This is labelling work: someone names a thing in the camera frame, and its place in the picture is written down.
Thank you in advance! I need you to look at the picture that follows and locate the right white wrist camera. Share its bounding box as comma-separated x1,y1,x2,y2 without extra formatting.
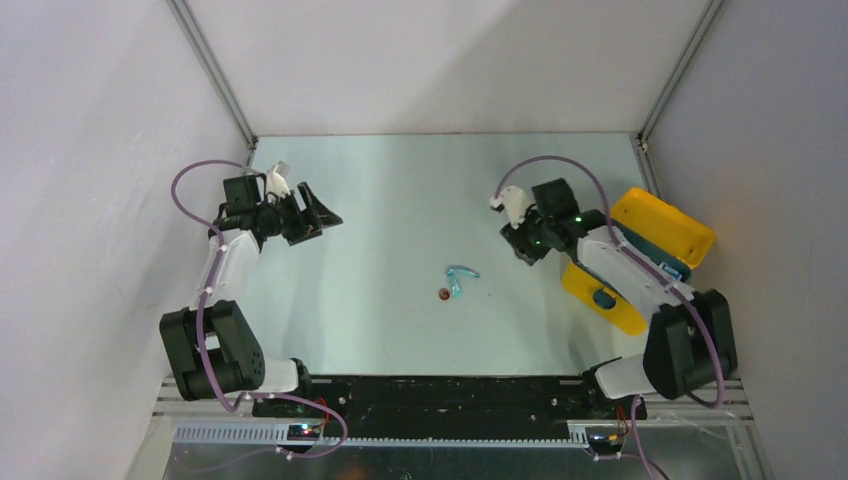
489,185,532,229

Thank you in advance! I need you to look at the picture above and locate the grey slotted cable duct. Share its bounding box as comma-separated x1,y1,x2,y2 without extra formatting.
173,423,591,448

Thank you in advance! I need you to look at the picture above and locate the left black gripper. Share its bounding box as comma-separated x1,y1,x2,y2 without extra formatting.
257,183,342,246

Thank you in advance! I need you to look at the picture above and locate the twisted teal wrapper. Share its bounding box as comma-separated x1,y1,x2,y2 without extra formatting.
445,265,480,298

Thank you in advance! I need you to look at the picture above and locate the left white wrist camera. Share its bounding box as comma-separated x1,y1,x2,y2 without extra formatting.
265,161,291,198

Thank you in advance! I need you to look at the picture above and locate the teal divided plastic tray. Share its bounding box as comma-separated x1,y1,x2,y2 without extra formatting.
578,223,693,320

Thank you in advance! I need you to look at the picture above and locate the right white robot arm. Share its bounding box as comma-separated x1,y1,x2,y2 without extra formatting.
490,179,738,418

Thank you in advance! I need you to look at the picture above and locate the blue white alcohol pad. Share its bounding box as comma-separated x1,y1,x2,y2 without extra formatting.
659,262,684,280

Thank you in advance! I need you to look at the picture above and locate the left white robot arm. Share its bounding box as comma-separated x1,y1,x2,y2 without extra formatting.
159,172,343,401

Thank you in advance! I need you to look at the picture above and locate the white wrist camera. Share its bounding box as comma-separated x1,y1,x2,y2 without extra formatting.
265,161,291,198
489,185,532,229

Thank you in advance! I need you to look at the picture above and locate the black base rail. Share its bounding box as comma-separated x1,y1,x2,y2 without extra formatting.
251,360,649,440

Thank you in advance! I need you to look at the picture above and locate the yellow medicine kit box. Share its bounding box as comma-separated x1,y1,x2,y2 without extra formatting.
561,187,715,336

